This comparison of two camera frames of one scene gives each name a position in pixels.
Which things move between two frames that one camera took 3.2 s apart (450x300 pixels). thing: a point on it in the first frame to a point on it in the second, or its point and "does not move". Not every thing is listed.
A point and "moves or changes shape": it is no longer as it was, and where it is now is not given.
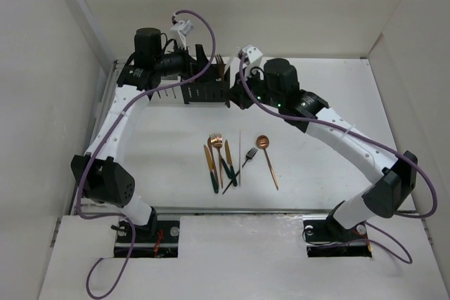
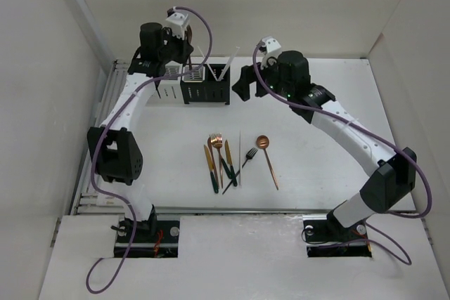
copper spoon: (263, 142) does not move
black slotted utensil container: (214, 88) does not move
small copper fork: (221, 66) moves or changes shape
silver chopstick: (240, 157) does not move
